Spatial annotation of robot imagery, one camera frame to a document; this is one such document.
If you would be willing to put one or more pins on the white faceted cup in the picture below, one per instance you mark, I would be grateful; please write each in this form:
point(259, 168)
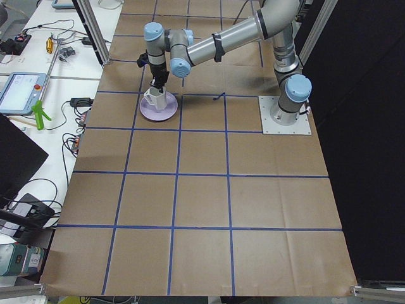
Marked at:
point(155, 100)

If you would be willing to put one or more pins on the lilac plate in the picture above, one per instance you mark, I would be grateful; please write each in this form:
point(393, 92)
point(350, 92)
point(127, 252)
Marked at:
point(165, 114)

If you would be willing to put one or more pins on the black power adapter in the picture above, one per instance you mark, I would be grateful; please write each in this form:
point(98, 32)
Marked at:
point(81, 102)

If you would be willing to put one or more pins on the yellow tool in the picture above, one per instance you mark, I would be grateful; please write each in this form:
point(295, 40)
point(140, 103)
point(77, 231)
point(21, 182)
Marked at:
point(49, 45)

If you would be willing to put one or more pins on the brown paper table cover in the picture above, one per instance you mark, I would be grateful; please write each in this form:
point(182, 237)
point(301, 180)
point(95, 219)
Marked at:
point(203, 204)

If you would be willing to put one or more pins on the blue teach pendant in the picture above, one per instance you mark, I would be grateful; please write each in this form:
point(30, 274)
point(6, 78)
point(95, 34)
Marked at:
point(21, 92)

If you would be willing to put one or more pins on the black monitor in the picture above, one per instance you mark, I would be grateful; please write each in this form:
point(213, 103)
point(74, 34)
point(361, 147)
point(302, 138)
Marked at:
point(21, 158)

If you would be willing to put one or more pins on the aluminium frame post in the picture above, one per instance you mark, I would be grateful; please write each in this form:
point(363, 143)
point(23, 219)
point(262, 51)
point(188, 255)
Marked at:
point(88, 19)

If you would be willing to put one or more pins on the green-handled reacher stick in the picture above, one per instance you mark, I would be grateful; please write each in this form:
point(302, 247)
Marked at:
point(37, 108)

